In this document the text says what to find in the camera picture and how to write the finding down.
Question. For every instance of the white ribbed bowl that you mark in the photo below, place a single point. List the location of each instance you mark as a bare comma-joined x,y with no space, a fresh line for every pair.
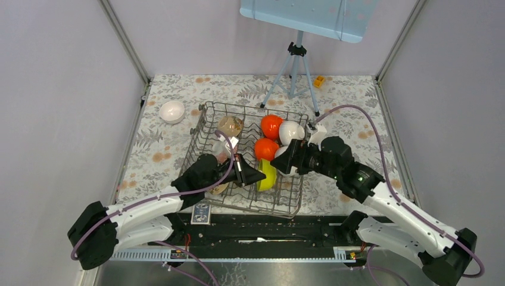
279,152
289,130

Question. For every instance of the grey wire dish rack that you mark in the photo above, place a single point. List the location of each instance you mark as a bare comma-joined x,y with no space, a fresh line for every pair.
250,185

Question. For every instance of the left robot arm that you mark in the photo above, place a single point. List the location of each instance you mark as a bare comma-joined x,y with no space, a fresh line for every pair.
100,231

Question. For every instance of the far beige patterned bowl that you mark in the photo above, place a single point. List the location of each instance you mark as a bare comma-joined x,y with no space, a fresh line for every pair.
230,125

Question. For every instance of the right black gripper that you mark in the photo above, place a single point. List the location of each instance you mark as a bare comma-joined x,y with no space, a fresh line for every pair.
295,155

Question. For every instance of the floral tablecloth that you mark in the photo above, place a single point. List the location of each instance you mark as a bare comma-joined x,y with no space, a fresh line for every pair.
350,105

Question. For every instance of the blue playing card box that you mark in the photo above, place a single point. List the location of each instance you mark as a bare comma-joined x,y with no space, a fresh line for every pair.
201,214

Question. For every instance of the near orange bowl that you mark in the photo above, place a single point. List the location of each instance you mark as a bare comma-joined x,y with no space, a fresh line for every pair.
265,148

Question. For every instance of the middle white ribbed bowl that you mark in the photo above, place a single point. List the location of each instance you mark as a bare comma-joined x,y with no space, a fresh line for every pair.
279,152

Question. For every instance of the orange bowl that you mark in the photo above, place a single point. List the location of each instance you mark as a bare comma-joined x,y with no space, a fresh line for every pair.
270,125
265,148

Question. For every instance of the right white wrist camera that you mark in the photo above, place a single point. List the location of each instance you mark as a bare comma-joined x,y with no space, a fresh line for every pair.
318,133

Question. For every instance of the near beige patterned bowl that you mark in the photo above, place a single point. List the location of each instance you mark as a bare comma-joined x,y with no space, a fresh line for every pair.
219,189

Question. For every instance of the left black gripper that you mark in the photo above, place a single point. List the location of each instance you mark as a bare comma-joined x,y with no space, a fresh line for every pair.
245,174

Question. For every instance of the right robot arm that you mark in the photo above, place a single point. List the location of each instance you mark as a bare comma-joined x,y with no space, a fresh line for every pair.
441,251

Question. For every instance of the beige patterned bowl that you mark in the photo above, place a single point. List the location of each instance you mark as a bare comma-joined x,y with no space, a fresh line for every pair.
230,125
219,189

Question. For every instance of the light blue tripod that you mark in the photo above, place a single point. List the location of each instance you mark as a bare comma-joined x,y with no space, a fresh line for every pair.
296,55

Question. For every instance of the yellow-green bowl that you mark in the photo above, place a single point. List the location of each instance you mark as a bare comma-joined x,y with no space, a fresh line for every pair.
270,173

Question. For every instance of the light blue board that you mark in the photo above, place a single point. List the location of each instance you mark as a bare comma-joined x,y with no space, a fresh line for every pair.
345,21

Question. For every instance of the orange toy block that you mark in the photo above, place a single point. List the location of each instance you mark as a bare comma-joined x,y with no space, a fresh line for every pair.
319,81

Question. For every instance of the pink patterned bowl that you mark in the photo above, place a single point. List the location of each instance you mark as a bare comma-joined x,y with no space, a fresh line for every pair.
221,151

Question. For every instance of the far white ribbed bowl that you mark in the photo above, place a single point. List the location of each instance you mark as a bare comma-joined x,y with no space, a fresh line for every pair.
289,130

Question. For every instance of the far orange bowl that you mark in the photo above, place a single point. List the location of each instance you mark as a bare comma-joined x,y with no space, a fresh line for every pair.
270,125

